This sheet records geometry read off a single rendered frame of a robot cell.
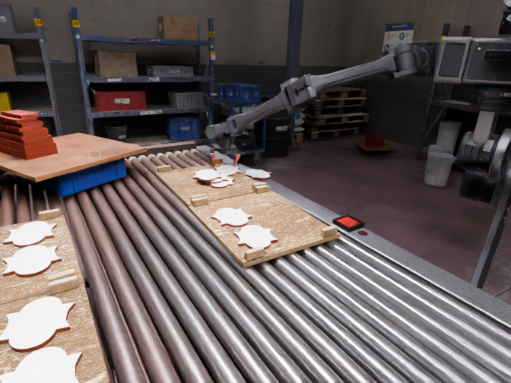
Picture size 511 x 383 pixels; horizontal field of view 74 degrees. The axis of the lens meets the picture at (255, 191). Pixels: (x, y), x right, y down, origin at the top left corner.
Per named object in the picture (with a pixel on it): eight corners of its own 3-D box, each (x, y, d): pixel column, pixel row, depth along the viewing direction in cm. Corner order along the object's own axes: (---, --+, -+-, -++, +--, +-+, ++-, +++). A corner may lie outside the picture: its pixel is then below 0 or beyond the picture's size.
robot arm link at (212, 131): (245, 133, 151) (239, 114, 150) (226, 137, 143) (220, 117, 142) (227, 140, 159) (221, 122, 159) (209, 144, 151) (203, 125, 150)
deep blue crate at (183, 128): (194, 133, 587) (193, 112, 573) (201, 138, 553) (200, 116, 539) (164, 135, 567) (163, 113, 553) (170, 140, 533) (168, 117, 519)
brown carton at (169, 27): (190, 42, 529) (189, 19, 517) (199, 42, 498) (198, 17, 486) (157, 40, 506) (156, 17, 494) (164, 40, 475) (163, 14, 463)
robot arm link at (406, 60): (424, 64, 121) (420, 50, 120) (414, 65, 114) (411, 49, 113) (398, 75, 127) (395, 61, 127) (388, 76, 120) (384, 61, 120)
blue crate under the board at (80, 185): (86, 164, 169) (82, 144, 165) (128, 176, 154) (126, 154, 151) (19, 182, 144) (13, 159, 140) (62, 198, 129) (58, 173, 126)
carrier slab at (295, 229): (269, 193, 140) (269, 190, 140) (340, 238, 108) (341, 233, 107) (188, 210, 123) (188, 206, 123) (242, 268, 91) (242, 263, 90)
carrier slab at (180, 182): (223, 165, 174) (223, 162, 173) (268, 191, 142) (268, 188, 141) (154, 175, 156) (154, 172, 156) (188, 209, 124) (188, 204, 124)
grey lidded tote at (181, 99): (196, 104, 568) (195, 89, 559) (206, 107, 540) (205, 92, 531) (167, 106, 541) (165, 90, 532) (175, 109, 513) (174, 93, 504)
